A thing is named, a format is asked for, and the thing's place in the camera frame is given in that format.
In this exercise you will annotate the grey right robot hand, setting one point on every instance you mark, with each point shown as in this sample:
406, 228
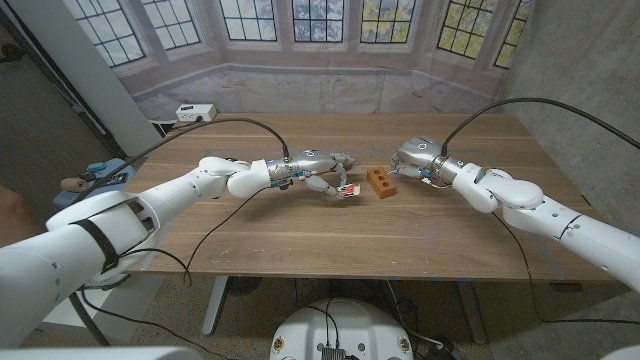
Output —
422, 152

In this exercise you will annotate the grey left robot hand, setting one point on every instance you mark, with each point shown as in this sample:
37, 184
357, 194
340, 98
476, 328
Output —
315, 161

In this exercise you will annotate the orange wooden block with holes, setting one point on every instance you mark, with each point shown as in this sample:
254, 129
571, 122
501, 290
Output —
381, 184

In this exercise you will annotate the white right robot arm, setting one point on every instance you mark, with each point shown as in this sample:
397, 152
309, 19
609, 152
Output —
560, 212

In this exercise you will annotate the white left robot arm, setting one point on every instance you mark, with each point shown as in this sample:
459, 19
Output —
135, 220

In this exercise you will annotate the printed window backdrop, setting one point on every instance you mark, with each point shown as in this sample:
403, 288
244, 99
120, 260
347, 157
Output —
320, 85

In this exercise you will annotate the white power strip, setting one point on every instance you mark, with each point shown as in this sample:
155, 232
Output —
196, 112

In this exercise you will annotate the black round fan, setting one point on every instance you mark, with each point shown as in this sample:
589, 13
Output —
244, 285

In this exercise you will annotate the grey table leg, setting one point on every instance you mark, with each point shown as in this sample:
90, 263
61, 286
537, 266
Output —
214, 305
471, 310

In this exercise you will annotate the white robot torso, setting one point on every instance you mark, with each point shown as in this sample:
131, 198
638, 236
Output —
360, 325

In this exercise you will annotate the blue stool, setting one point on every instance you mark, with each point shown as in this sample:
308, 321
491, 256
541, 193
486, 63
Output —
127, 170

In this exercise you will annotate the teal small object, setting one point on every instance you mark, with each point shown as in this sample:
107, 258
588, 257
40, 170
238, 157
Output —
96, 167

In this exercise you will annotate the white flat floor board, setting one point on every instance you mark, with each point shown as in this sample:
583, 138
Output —
130, 305

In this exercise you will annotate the brown cylindrical object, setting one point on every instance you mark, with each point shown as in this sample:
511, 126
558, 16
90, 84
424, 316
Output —
73, 185

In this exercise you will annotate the white pillar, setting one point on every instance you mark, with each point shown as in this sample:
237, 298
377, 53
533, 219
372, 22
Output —
75, 55

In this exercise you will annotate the person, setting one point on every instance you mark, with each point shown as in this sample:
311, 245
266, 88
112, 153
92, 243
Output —
15, 215

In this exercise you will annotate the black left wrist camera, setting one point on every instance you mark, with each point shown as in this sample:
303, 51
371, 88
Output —
285, 184

